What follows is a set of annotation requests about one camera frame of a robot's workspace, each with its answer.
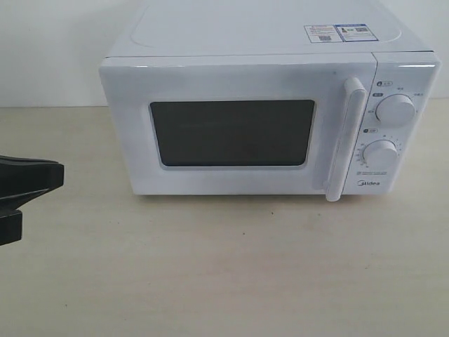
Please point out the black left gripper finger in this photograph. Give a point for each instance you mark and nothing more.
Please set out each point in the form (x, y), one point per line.
(21, 188)
(15, 165)

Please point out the white microwave door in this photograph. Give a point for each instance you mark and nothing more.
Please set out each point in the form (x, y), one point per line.
(238, 124)

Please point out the upper white control knob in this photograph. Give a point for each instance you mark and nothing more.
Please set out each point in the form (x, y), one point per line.
(395, 111)

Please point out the lower white timer knob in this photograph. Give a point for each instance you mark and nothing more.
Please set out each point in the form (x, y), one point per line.
(380, 154)

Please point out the printed paper instruction sheet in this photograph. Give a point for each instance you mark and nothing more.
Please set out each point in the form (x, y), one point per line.
(339, 33)

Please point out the white Midea microwave oven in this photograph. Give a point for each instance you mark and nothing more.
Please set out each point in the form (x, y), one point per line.
(405, 65)

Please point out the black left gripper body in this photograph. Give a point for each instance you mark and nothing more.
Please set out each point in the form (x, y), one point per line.
(10, 225)

